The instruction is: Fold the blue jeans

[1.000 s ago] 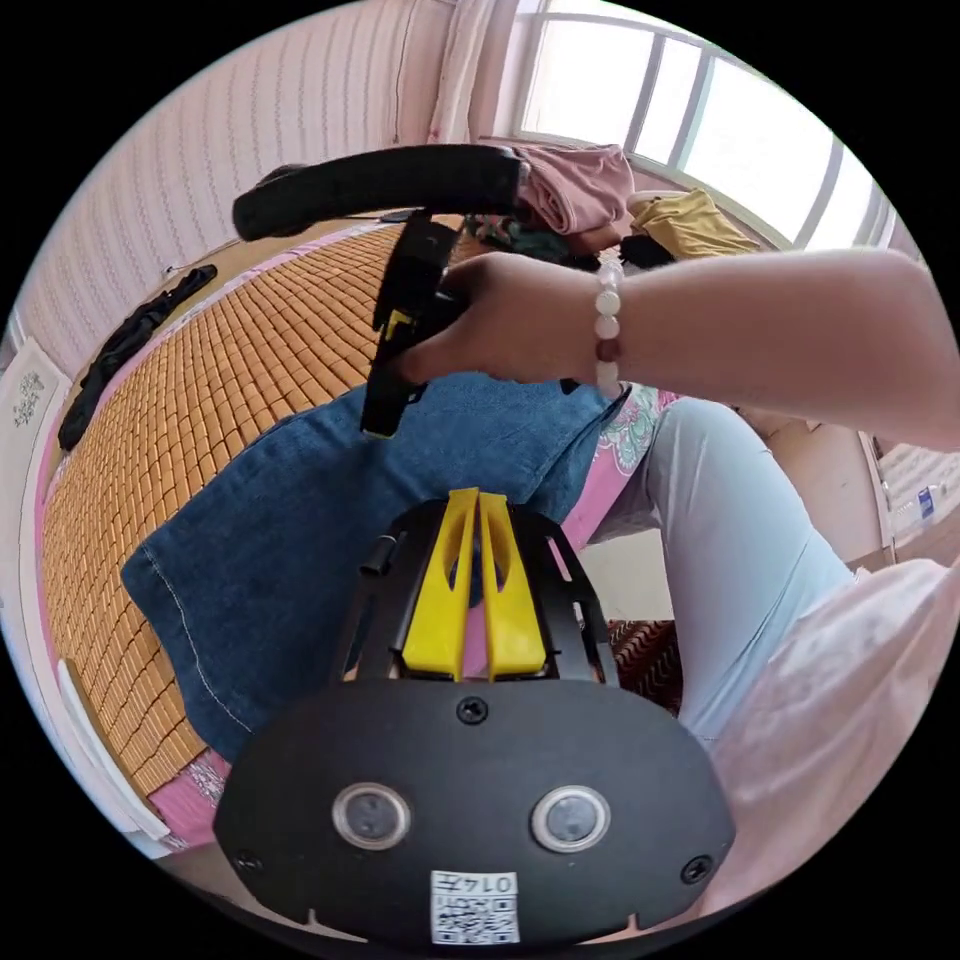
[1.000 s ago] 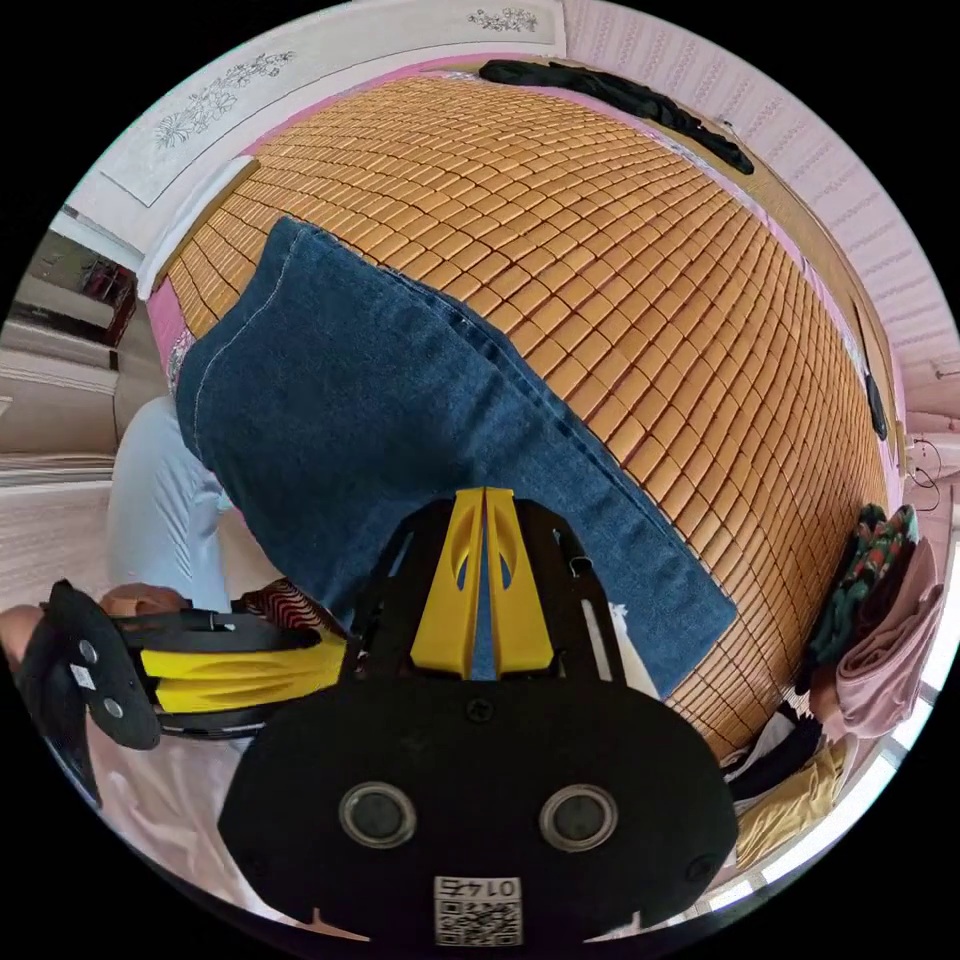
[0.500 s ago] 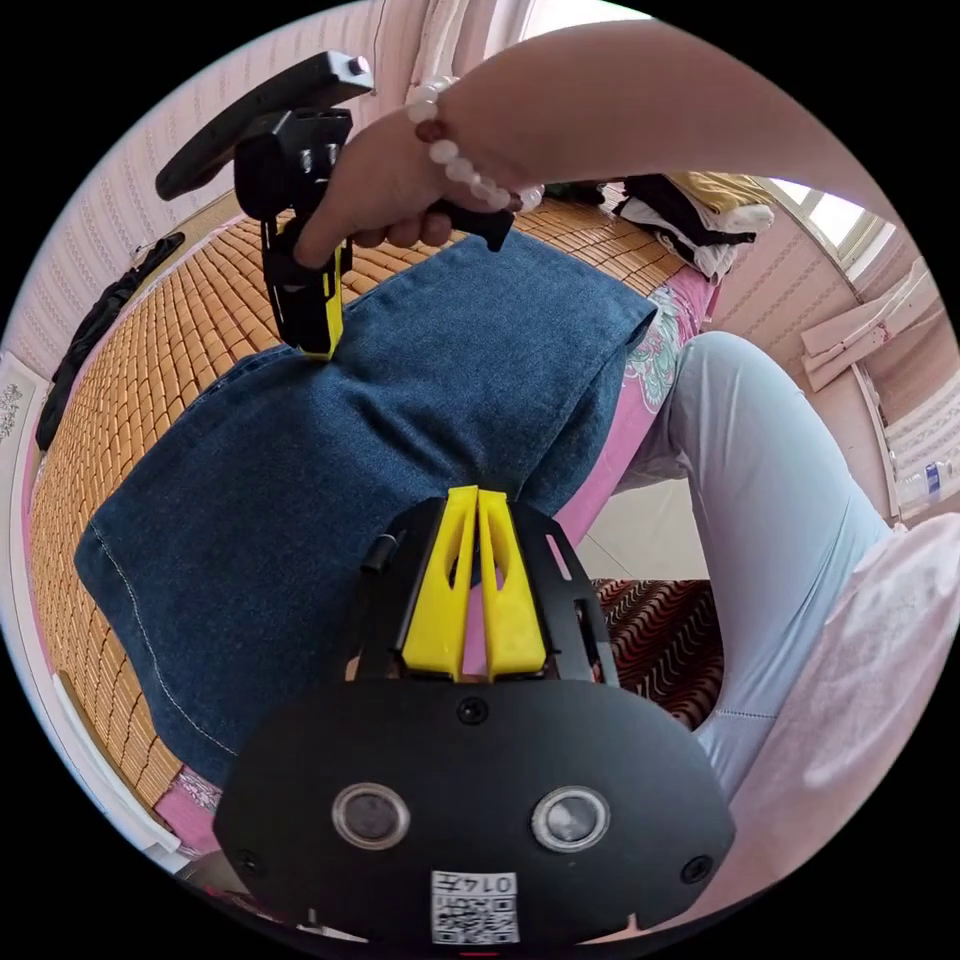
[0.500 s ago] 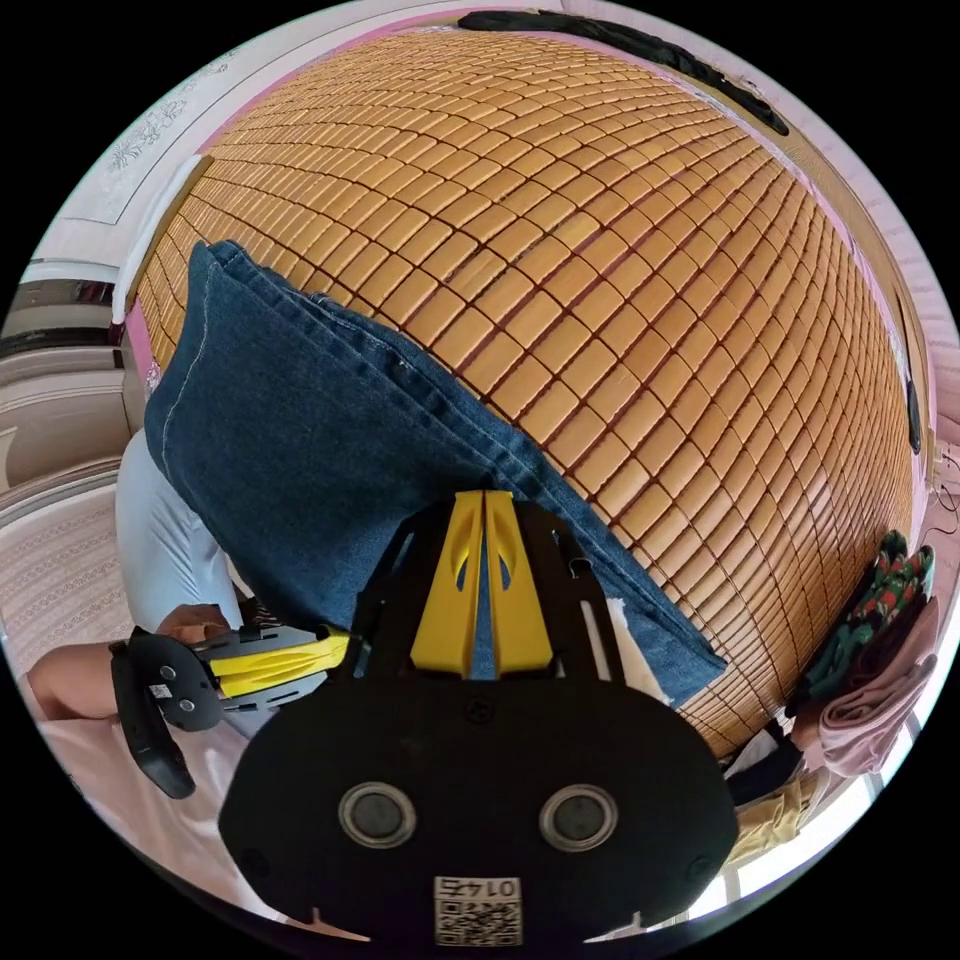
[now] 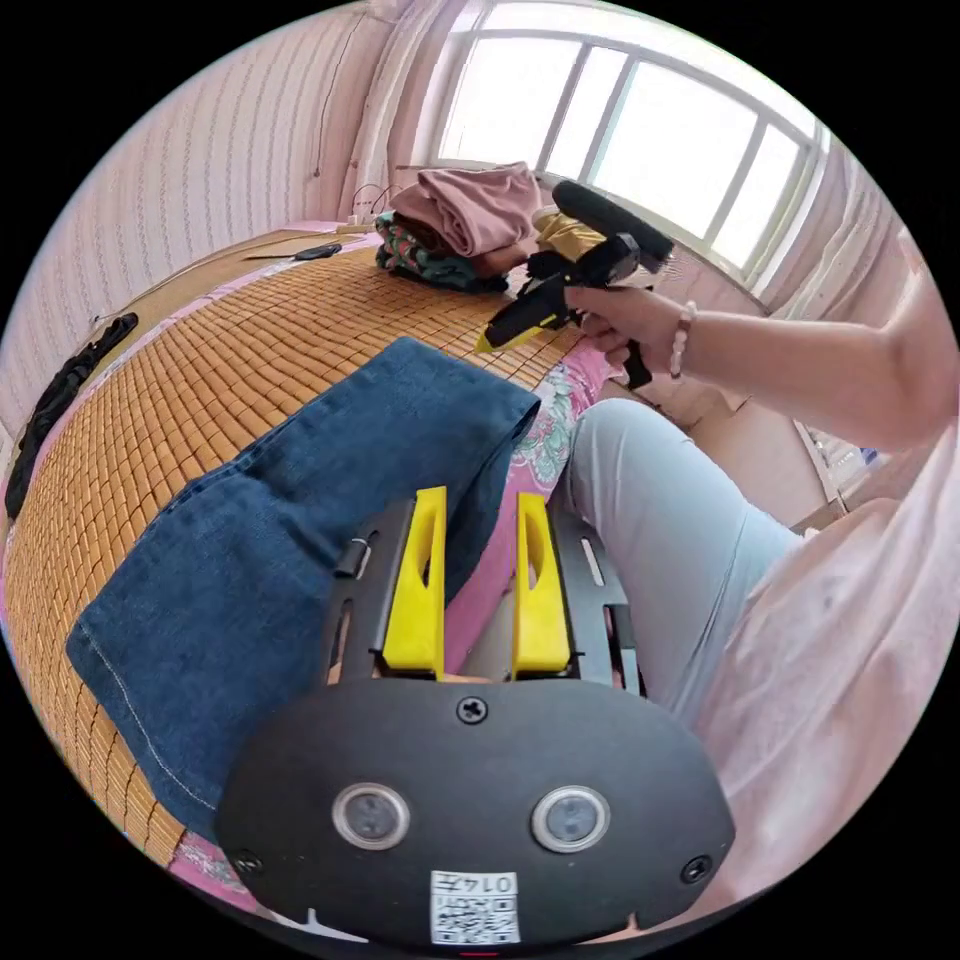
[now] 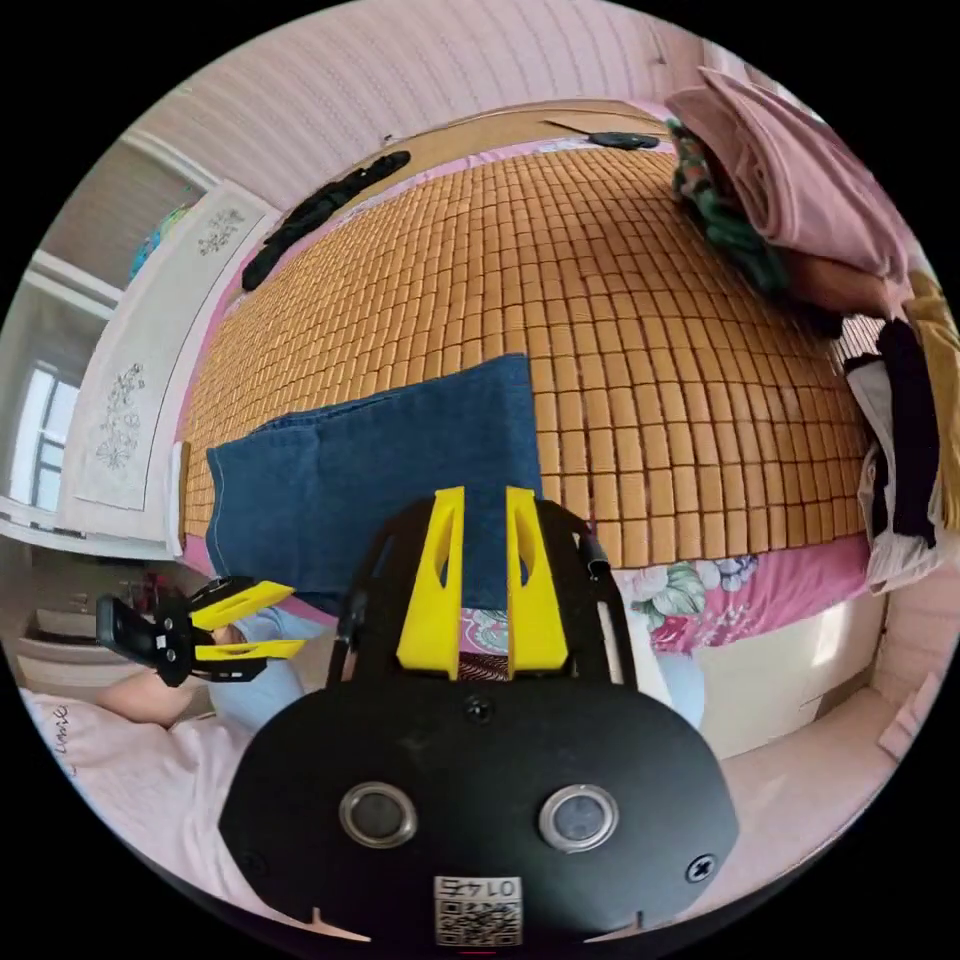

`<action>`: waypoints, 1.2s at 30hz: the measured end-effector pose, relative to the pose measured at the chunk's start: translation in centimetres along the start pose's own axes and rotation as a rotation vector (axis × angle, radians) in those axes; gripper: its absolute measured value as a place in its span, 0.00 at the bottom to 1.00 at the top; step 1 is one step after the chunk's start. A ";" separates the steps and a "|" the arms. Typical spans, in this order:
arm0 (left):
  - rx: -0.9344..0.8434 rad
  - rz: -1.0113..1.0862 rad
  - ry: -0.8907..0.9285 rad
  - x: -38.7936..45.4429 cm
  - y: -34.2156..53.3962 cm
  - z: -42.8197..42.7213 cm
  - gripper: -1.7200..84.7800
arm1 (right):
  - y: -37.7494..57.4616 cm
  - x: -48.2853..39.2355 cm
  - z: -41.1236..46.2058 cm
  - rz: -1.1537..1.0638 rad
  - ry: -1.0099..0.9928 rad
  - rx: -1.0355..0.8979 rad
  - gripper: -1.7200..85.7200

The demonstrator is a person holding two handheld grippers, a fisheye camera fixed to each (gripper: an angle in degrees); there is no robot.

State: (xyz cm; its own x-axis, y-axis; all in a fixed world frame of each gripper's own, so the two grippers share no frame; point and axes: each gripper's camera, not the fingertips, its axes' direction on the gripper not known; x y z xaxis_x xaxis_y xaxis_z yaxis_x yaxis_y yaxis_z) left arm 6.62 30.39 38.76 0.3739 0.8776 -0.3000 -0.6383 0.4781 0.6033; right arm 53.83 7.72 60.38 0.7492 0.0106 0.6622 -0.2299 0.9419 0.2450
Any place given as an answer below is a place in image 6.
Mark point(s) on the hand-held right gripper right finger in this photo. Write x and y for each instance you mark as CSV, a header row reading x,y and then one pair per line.
x,y
536,600

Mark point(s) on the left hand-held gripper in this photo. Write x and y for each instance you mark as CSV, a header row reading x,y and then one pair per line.
x,y
171,645

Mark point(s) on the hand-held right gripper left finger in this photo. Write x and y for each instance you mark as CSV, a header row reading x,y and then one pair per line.
x,y
429,600

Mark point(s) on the blue jeans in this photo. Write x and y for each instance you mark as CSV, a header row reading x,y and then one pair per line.
x,y
360,480

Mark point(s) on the person's left hand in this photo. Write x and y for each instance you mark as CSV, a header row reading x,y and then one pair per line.
x,y
150,699

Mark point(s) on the person's body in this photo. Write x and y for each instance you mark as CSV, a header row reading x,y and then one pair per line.
x,y
142,795

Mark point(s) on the window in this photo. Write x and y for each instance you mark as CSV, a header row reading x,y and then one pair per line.
x,y
45,431

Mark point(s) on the bed with woven mat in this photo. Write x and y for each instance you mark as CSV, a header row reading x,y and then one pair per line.
x,y
645,337

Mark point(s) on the white wardrobe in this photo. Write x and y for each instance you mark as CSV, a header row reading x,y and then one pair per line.
x,y
150,352

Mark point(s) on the long black garment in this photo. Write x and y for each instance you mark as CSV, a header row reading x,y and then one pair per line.
x,y
315,214

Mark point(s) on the pile of clothes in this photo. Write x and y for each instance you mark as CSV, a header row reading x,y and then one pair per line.
x,y
904,435

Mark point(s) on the green patterned blanket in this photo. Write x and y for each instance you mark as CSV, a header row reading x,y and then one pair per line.
x,y
724,217

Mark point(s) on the small black garment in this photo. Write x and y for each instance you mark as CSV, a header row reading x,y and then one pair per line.
x,y
622,140

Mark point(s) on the pink folded quilt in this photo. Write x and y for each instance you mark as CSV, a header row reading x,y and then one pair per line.
x,y
802,172

